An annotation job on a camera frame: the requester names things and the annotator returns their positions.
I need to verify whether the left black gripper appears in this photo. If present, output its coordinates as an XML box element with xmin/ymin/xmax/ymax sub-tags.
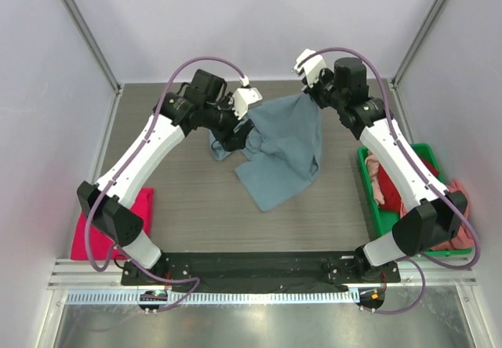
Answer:
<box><xmin>202</xmin><ymin>92</ymin><xmax>253</xmax><ymax>151</ymax></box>

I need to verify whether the blue-grey t shirt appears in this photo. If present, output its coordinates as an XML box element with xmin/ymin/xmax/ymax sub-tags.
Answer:
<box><xmin>207</xmin><ymin>93</ymin><xmax>325</xmax><ymax>212</ymax></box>

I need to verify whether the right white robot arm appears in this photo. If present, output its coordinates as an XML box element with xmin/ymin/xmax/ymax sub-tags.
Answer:
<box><xmin>294</xmin><ymin>55</ymin><xmax>467</xmax><ymax>282</ymax></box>

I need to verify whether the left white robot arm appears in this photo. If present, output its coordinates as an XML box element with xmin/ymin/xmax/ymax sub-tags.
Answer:
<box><xmin>77</xmin><ymin>70</ymin><xmax>262</xmax><ymax>285</ymax></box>

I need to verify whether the dark red t shirt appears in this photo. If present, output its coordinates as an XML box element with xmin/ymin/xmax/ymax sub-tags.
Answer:
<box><xmin>376</xmin><ymin>155</ymin><xmax>439</xmax><ymax>213</ymax></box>

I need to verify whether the green plastic tray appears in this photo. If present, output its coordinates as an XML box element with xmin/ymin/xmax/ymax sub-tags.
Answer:
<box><xmin>357</xmin><ymin>147</ymin><xmax>474</xmax><ymax>257</ymax></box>

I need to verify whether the folded magenta t shirt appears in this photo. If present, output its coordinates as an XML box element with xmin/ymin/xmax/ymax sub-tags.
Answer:
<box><xmin>70</xmin><ymin>187</ymin><xmax>155</xmax><ymax>261</ymax></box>

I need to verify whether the salmon pink t shirt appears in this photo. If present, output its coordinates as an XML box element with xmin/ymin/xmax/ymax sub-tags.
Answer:
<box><xmin>365</xmin><ymin>152</ymin><xmax>475</xmax><ymax>251</ymax></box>

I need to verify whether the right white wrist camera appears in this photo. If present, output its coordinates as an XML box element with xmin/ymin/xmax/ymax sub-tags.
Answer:
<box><xmin>293</xmin><ymin>49</ymin><xmax>327</xmax><ymax>87</ymax></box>

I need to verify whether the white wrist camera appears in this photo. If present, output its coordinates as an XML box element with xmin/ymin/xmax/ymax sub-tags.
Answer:
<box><xmin>231</xmin><ymin>88</ymin><xmax>263</xmax><ymax>120</ymax></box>
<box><xmin>293</xmin><ymin>49</ymin><xmax>327</xmax><ymax>87</ymax></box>

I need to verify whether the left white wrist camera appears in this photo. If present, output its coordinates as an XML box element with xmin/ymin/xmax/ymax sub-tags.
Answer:
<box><xmin>231</xmin><ymin>88</ymin><xmax>263</xmax><ymax>120</ymax></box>

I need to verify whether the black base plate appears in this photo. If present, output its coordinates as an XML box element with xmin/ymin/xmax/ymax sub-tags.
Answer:
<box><xmin>119</xmin><ymin>250</ymin><xmax>402</xmax><ymax>295</ymax></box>

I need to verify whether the right aluminium frame post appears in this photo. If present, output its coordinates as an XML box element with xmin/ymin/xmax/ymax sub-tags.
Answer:
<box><xmin>391</xmin><ymin>0</ymin><xmax>449</xmax><ymax>89</ymax></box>

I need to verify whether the aluminium frame post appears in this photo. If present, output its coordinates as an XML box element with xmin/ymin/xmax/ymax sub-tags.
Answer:
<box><xmin>61</xmin><ymin>0</ymin><xmax>121</xmax><ymax>95</ymax></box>
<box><xmin>391</xmin><ymin>0</ymin><xmax>449</xmax><ymax>89</ymax></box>

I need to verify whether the white slotted cable duct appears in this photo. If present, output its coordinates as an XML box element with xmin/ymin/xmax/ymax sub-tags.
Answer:
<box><xmin>65</xmin><ymin>288</ymin><xmax>359</xmax><ymax>306</ymax></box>

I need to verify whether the left aluminium frame post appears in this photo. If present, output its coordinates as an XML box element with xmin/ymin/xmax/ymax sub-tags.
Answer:
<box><xmin>61</xmin><ymin>0</ymin><xmax>121</xmax><ymax>95</ymax></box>

